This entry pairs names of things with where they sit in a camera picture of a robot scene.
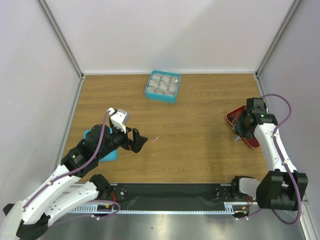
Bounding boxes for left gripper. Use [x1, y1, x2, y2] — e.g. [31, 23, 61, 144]
[96, 122, 148, 160]

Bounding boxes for metal tongs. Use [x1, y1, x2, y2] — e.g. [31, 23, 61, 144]
[231, 111, 242, 142]

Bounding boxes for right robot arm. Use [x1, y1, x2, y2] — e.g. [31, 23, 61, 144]
[230, 97, 308, 211]

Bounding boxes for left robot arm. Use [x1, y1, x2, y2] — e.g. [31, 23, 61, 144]
[0, 123, 148, 240]

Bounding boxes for red chocolate tray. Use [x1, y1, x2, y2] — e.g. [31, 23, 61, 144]
[225, 105, 260, 149]

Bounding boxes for teal chocolate box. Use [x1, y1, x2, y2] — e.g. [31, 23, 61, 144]
[144, 70, 181, 104]

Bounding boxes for teal box lid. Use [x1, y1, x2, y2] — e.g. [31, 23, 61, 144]
[82, 128, 119, 163]

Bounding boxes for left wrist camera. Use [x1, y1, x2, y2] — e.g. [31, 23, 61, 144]
[108, 107, 130, 133]

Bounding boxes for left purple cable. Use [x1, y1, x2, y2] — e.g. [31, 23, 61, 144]
[22, 108, 121, 226]

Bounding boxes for slotted cable duct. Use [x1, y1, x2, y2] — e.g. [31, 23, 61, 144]
[70, 200, 250, 216]

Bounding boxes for right aluminium frame post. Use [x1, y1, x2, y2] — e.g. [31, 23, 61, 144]
[255, 0, 302, 77]

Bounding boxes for aluminium frame post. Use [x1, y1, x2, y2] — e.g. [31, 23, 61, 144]
[255, 0, 302, 77]
[36, 0, 84, 80]

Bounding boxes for left aluminium frame post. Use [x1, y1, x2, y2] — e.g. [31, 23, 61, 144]
[36, 0, 84, 80]

